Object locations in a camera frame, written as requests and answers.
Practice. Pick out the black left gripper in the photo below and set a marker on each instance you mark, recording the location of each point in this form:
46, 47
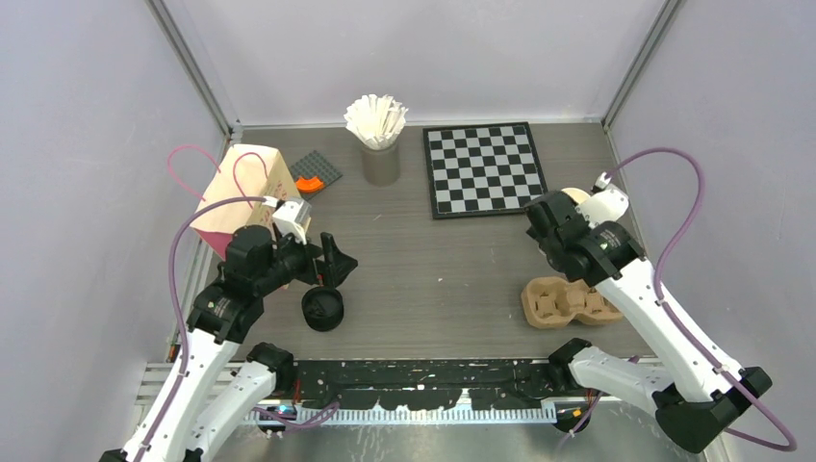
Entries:
337, 263

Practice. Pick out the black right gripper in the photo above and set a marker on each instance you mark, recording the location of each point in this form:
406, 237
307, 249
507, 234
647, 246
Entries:
530, 231

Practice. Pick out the stack of paper cups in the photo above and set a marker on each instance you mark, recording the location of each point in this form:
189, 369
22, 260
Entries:
577, 195

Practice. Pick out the stack of black lids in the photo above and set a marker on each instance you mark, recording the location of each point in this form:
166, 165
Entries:
323, 308

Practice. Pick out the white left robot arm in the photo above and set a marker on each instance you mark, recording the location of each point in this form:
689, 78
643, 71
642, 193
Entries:
183, 424

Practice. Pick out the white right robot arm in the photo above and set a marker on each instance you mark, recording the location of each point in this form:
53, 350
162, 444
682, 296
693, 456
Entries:
698, 390

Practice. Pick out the brown pulp cup carrier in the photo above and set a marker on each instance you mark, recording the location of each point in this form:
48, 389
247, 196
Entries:
552, 302

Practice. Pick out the orange plastic piece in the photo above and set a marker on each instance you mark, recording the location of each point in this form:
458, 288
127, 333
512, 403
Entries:
309, 185

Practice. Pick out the black white chessboard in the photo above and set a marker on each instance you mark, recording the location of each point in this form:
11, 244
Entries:
481, 170

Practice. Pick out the grey lego baseplate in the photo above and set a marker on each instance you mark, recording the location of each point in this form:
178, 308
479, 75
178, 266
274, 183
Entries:
315, 164

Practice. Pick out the grey straw holder cup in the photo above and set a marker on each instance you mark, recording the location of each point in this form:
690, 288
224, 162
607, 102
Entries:
381, 167

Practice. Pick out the white wrapped straws bundle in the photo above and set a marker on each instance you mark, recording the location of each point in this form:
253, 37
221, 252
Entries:
376, 121

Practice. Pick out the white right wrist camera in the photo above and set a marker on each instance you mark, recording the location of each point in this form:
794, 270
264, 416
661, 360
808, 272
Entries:
604, 202

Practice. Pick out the paper gift bag pink handles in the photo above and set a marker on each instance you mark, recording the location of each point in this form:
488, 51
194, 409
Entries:
245, 170

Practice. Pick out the aluminium frame rail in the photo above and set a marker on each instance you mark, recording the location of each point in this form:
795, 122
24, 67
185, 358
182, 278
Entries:
278, 411

